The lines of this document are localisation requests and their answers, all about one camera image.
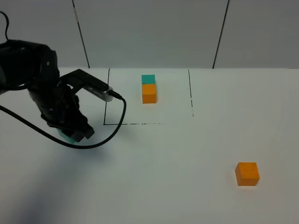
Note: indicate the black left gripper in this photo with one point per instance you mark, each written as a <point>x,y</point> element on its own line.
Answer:
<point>59,107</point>

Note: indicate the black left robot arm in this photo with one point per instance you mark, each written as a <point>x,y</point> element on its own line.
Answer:
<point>34,67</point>

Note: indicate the template orange cube block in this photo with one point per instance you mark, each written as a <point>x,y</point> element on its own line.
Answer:
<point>149,93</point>

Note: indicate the template teal cube block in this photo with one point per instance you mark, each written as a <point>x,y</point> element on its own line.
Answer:
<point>148,79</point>

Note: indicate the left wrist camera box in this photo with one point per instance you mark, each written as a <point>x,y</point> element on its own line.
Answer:
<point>80,79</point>

